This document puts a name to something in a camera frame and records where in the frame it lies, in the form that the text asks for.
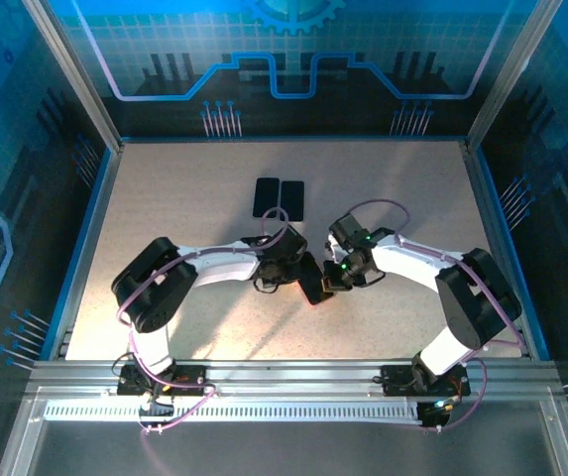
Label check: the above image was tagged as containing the blue-grey phone case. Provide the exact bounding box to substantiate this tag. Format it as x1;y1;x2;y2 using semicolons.
252;177;281;219
279;179;306;224

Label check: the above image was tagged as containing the black controller board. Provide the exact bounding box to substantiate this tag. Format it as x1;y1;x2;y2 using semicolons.
417;399;458;431

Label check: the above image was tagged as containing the aluminium cross rail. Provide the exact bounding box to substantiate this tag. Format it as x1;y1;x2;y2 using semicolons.
25;359;562;398

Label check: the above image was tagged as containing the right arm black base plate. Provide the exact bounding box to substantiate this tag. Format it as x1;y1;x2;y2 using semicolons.
381;364;472;398

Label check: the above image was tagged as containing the white slotted cable duct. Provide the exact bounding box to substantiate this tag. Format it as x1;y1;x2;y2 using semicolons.
44;400;421;423

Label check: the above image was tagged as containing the aluminium side rail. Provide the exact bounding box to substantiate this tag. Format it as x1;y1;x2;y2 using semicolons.
463;141;551;361
40;143;124;361

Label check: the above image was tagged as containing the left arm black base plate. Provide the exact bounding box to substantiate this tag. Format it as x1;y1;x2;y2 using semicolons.
116;365;215;398

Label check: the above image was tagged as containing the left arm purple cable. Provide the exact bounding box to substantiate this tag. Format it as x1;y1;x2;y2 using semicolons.
117;206;290;437

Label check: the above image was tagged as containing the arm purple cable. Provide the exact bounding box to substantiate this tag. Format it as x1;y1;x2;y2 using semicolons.
117;206;290;437
347;198;525;433

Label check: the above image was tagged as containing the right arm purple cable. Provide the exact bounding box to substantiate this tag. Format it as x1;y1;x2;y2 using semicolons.
347;198;525;433

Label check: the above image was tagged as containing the aluminium frame post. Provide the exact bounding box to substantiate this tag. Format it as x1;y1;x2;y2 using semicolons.
464;0;565;150
20;0;125;153

